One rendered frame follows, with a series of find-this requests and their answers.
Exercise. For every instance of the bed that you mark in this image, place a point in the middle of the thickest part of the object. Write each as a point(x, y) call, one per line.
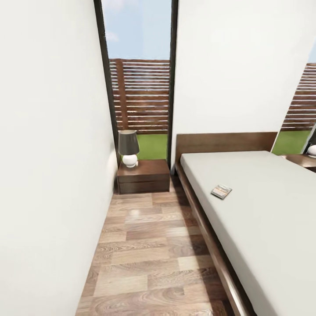
point(262, 235)

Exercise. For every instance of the fixed window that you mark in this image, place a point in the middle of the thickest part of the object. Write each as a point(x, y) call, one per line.
point(138, 49)
point(300, 122)

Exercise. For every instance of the hardback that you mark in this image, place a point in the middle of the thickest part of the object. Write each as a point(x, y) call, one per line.
point(221, 191)

